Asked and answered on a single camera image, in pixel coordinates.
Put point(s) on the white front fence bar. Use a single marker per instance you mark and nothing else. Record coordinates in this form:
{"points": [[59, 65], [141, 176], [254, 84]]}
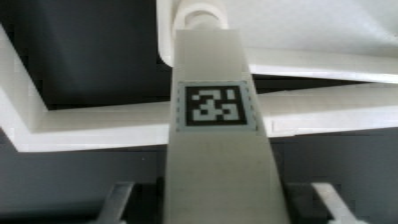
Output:
{"points": [[309, 111]]}

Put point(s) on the white fence bar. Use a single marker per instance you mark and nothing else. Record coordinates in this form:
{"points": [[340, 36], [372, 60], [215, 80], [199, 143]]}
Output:
{"points": [[309, 111], [22, 105]]}

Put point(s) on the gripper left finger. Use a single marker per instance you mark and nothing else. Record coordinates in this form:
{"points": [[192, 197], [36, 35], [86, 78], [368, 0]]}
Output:
{"points": [[132, 206]]}

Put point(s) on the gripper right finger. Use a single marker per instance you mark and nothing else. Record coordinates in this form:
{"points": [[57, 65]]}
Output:
{"points": [[317, 206]]}

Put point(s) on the white desk top tray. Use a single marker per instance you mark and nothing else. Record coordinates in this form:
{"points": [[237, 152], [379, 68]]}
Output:
{"points": [[311, 38]]}

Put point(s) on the white desk leg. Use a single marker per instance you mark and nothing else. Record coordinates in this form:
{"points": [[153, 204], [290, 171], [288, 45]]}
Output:
{"points": [[222, 185]]}

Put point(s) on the white left fence bar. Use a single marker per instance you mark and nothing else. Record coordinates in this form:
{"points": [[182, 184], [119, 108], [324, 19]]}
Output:
{"points": [[22, 105]]}

